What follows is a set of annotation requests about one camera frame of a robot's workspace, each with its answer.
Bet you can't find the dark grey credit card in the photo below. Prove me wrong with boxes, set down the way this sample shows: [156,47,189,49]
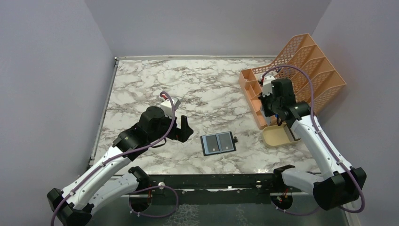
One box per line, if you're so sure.
[205,135,220,154]

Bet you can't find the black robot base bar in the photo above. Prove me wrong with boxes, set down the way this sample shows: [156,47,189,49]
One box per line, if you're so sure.
[128,173,300,205]

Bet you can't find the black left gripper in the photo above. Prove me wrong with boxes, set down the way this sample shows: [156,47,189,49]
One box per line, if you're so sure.
[149,110,193,143]

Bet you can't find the orange mesh file organizer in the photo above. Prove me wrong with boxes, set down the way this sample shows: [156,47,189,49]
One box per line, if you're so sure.
[239,33,346,129]

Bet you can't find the black leather card holder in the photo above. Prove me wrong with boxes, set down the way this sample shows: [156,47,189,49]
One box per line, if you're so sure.
[200,131,238,156]

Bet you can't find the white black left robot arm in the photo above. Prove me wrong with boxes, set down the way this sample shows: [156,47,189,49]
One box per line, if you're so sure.
[47,105,193,226]

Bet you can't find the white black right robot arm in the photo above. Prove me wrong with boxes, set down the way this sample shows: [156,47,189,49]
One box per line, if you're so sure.
[259,76,367,210]

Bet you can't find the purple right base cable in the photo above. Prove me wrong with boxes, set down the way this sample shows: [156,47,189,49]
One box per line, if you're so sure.
[270,199,322,217]

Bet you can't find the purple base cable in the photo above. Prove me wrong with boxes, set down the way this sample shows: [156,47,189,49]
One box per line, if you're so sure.
[128,186,180,218]
[270,199,322,217]

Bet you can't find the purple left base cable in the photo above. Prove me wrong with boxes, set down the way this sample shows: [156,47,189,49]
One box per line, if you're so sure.
[128,186,180,218]

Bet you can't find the beige card tray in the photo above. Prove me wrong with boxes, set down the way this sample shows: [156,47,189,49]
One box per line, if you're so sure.
[262,123,301,148]

